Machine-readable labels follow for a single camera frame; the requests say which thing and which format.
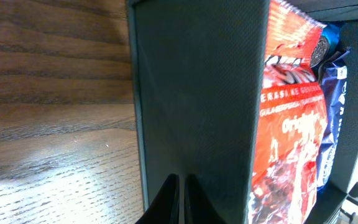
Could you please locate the blue Oreo cookie pack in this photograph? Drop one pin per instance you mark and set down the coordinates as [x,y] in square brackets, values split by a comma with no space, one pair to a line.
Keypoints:
[327,43]

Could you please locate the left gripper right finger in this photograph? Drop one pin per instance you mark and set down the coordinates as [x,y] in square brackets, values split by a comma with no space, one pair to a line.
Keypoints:
[198,208]

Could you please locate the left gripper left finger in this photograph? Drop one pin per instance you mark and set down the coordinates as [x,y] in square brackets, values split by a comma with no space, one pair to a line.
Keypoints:
[164,209]

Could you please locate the red dried fruit bag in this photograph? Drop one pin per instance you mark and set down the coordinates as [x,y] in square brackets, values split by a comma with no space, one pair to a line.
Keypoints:
[292,120]

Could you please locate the purple Dairy Milk bar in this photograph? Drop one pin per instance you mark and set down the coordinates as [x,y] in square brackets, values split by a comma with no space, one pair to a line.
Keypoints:
[332,77]

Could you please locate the black cardboard box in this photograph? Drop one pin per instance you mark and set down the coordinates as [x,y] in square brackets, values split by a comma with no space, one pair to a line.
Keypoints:
[198,69]

